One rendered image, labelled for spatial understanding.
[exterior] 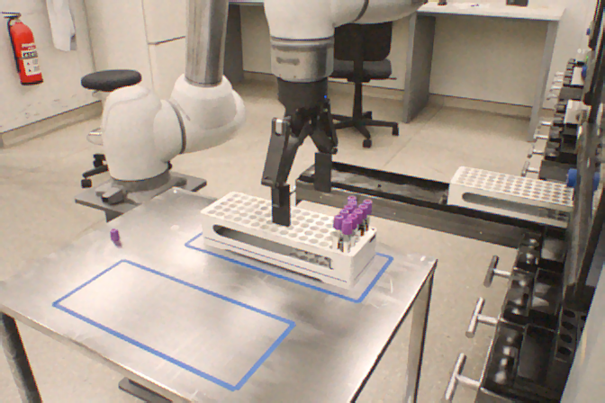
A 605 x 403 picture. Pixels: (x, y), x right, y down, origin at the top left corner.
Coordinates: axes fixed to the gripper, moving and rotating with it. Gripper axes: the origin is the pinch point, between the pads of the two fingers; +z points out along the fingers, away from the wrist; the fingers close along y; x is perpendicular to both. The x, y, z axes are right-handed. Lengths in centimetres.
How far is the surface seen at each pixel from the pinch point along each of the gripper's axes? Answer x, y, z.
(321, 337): 12.2, 16.5, 11.0
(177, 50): -261, -254, 39
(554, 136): 31, -90, 11
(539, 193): 33.0, -36.8, 6.6
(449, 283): 2, -122, 93
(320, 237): 4.2, 1.7, 5.0
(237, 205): -14.2, -0.8, 4.8
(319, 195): -12.9, -29.9, 14.9
